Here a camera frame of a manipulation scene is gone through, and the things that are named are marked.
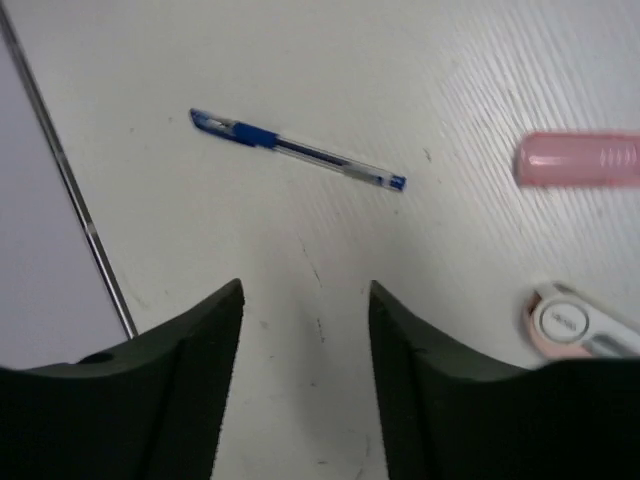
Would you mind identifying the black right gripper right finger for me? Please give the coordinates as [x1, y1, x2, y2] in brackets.
[368, 283, 639, 479]

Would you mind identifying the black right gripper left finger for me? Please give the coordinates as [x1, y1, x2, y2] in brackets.
[1, 280, 245, 479]

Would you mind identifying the pink correction tape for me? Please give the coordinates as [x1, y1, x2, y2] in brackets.
[522, 281, 639, 360]

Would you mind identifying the pink eraser stick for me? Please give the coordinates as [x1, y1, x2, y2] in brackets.
[514, 132, 639, 188]

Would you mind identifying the blue ballpoint pen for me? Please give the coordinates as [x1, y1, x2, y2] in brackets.
[189, 108, 407, 192]

